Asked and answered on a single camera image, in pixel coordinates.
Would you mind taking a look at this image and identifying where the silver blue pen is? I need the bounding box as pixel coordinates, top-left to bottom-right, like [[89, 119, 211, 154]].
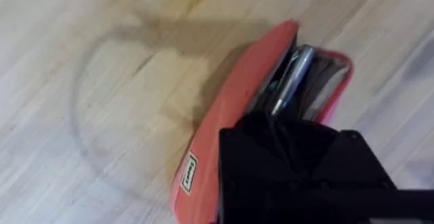
[[271, 44, 316, 116]]

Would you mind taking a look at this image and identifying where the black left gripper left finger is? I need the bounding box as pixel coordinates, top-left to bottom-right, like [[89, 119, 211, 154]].
[[218, 111, 296, 224]]

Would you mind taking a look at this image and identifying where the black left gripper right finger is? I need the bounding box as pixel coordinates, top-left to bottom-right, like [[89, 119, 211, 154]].
[[285, 119, 398, 224]]

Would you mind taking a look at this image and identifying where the red soft zip bag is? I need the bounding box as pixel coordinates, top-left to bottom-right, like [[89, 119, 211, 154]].
[[169, 19, 355, 224]]

